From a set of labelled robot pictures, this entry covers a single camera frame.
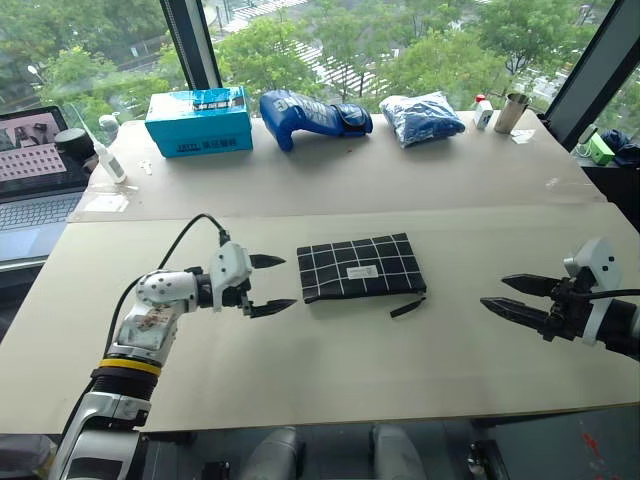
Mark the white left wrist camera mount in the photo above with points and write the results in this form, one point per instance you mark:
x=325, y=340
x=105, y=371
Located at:
x=230, y=265

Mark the small clear plastic piece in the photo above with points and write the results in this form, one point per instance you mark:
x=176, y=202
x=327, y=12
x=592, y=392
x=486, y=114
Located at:
x=145, y=167

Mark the blue garment in plastic bag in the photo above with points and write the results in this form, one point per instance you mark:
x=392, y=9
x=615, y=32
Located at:
x=420, y=120

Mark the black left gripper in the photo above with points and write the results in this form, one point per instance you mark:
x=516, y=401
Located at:
x=237, y=297

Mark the blue boxing glove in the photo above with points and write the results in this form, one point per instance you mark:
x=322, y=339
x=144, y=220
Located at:
x=300, y=117

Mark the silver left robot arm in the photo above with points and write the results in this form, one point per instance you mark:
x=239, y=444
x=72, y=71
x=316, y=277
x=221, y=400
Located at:
x=150, y=320

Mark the dark blue cloth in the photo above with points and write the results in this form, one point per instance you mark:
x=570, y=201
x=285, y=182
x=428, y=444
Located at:
x=622, y=147

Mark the black grid-pattern pouch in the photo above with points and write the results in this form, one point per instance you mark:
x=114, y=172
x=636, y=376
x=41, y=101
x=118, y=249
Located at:
x=360, y=270

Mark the small white rounded jar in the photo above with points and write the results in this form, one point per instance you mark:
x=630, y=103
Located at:
x=109, y=122

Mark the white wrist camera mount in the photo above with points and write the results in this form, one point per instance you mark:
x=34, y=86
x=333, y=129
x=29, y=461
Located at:
x=597, y=260
x=230, y=265

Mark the grey laptop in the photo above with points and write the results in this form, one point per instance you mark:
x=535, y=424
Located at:
x=30, y=200

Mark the steel cup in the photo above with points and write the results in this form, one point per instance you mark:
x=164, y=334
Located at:
x=510, y=115

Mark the black caster wheel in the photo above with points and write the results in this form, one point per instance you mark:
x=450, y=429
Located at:
x=482, y=460

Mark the dark rounded shape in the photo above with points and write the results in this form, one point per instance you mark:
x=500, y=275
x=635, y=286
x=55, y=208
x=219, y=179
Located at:
x=395, y=452
x=275, y=455

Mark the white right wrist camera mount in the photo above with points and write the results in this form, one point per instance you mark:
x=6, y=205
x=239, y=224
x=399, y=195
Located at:
x=597, y=260

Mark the small white red-capped bottle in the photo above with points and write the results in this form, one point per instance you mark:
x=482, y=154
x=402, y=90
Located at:
x=482, y=116

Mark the white nozzle squeeze bottle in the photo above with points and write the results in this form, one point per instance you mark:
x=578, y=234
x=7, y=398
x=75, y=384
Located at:
x=111, y=165

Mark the flat clear plastic sheet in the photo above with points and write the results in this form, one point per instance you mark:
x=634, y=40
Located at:
x=107, y=201

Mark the blue cardboard shoe box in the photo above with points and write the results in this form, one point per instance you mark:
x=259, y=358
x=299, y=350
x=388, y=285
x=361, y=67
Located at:
x=200, y=125

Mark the black window frame post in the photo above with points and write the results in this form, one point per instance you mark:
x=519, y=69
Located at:
x=585, y=80
x=192, y=45

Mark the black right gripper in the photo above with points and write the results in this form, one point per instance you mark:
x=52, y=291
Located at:
x=567, y=315

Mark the white paper slip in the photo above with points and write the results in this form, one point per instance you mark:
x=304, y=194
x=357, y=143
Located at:
x=523, y=136

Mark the green and white box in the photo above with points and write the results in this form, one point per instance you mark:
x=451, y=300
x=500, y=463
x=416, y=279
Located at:
x=599, y=150

